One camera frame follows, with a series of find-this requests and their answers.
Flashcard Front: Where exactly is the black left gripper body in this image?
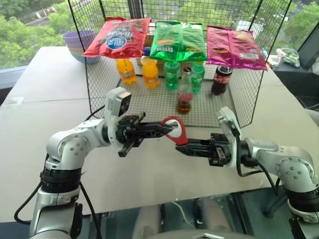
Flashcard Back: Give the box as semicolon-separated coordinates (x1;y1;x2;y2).
116;112;147;158

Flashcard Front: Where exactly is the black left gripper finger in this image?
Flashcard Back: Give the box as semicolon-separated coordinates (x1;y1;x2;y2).
138;125;174;139
139;120;167;128

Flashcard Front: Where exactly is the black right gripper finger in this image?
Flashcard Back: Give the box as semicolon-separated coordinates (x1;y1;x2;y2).
186;138;212;147
174;145;213;158

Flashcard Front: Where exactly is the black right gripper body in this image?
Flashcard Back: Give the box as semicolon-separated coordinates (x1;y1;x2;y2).
207;132;233;167

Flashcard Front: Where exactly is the red bottle opener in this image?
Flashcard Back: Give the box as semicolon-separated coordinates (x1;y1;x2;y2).
160;116;189;146

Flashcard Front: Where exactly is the glass cola bottle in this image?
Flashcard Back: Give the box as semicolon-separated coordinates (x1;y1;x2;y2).
176;67;194;114

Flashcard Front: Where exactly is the orange soda plastic bottle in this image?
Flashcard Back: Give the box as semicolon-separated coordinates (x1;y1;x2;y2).
116;58;137;86
141;56;160;89

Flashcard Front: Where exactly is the green soda plastic bottle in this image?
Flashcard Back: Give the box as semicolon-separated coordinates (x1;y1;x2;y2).
191;61;206;95
163;61;181;91

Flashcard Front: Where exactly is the dark cola plastic bottle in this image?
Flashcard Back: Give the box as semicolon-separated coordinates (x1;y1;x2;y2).
211;65;233;97

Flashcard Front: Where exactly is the blue plastic bowl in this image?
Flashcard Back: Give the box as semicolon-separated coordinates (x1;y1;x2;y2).
70;52;102;65

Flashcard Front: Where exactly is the green chips bag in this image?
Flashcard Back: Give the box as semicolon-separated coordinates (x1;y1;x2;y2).
149;21;184;62
181;23;208;61

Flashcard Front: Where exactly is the grey rounded shape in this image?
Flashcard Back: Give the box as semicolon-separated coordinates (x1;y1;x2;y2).
131;198;232;239

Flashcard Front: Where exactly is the red chips bag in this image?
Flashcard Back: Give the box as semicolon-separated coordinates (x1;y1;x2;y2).
82;17;152;60

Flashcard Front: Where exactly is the magenta chips bag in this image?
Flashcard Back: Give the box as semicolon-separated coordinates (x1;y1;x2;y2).
230;29;268;72
206;25;235;66

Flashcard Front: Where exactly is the purple plastic bowl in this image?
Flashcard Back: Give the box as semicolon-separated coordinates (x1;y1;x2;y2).
61;30;97;48

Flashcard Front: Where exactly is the dark side table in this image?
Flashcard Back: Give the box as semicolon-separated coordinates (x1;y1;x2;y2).
272;24;319;110

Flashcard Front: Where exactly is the white plastic bag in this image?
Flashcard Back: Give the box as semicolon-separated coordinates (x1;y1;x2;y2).
276;47;301;68

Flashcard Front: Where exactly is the black wire mesh rack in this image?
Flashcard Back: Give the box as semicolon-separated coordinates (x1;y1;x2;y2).
67;0;292;129

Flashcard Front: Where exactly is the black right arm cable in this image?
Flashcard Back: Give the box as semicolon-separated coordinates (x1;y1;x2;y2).
232;126;281;198

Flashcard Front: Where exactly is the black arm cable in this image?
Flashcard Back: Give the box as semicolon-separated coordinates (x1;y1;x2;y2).
232;126;281;198
14;105;106;239

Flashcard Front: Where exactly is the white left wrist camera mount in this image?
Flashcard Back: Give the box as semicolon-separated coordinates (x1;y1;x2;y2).
104;87;132;148

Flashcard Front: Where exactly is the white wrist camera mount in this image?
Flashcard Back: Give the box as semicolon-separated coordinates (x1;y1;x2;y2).
104;87;132;148
216;106;242;172

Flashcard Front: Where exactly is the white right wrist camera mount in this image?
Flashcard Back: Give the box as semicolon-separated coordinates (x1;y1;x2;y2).
216;106;242;172

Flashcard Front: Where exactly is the thin white cable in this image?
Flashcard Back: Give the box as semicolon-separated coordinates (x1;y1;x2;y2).
171;201;198;229

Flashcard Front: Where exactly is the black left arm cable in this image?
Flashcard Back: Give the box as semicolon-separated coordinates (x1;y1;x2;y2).
14;105;106;239

